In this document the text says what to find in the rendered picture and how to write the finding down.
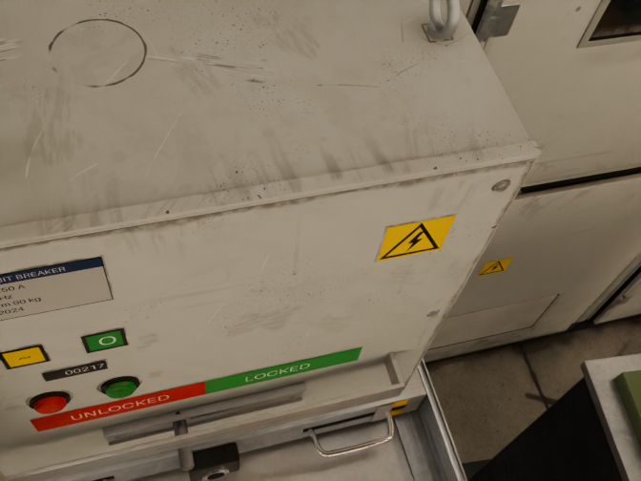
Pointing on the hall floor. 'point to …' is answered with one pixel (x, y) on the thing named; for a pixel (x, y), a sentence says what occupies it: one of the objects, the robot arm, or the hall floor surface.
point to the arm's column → (557, 446)
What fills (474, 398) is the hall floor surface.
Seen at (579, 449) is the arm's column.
